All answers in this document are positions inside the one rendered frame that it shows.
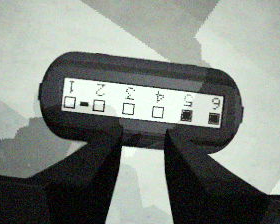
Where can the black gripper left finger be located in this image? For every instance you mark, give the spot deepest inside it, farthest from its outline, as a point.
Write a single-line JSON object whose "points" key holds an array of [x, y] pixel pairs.
{"points": [[76, 190]]}

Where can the dark grey controller unit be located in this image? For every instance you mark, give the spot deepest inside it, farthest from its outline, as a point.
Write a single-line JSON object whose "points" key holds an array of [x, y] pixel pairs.
{"points": [[83, 94]]}

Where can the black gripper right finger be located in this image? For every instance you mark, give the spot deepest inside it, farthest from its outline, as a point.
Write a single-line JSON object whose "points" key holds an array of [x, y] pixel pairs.
{"points": [[202, 191]]}

